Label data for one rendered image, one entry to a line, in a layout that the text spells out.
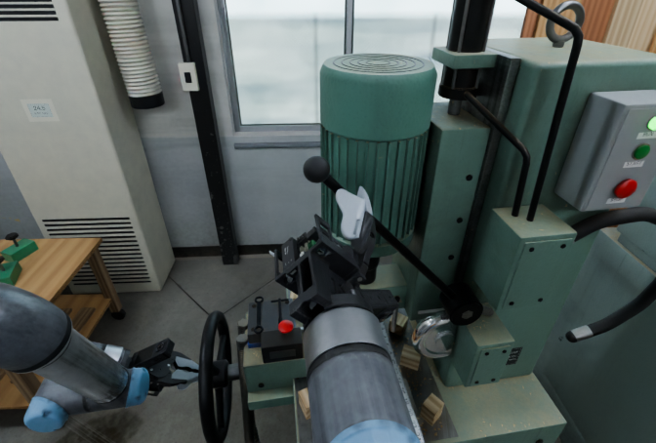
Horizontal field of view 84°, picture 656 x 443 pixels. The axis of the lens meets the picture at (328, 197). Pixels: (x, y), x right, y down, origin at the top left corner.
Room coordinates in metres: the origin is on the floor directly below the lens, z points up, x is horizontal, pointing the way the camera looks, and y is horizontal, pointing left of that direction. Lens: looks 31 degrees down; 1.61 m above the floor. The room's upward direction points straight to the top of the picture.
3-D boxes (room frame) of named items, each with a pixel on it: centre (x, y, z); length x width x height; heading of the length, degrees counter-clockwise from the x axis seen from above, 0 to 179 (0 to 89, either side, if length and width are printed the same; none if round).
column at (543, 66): (0.61, -0.36, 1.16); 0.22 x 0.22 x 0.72; 9
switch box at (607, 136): (0.48, -0.41, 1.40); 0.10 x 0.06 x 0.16; 99
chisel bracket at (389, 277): (0.57, -0.10, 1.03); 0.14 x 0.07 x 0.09; 99
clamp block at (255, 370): (0.52, 0.11, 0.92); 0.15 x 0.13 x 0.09; 9
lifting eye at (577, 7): (0.61, -0.36, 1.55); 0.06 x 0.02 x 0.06; 99
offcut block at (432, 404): (0.43, -0.22, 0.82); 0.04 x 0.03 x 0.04; 133
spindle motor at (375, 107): (0.57, -0.08, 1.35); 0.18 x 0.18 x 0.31
